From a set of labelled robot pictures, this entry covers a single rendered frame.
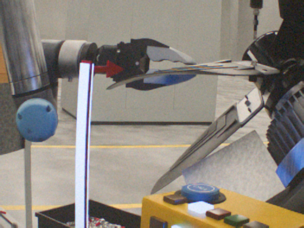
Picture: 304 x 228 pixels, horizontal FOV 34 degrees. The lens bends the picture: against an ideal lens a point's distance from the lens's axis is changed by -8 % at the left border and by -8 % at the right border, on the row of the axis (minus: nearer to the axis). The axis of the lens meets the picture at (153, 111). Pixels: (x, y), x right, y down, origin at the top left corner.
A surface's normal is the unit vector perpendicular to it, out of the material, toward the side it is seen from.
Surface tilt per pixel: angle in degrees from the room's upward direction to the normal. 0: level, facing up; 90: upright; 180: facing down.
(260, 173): 55
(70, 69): 116
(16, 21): 89
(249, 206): 0
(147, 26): 90
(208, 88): 90
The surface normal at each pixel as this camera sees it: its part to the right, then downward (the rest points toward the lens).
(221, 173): -0.18, -0.47
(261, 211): 0.07, -0.99
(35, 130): 0.18, 0.15
